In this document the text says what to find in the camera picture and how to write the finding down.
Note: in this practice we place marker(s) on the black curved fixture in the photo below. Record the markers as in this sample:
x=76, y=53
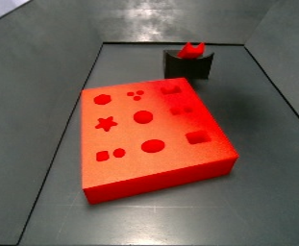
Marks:
x=189, y=68

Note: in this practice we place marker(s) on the red shape sorting block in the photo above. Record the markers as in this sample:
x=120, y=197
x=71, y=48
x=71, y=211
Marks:
x=148, y=138

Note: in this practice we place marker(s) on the red arch object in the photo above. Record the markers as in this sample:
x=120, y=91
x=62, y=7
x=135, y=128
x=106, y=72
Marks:
x=191, y=52

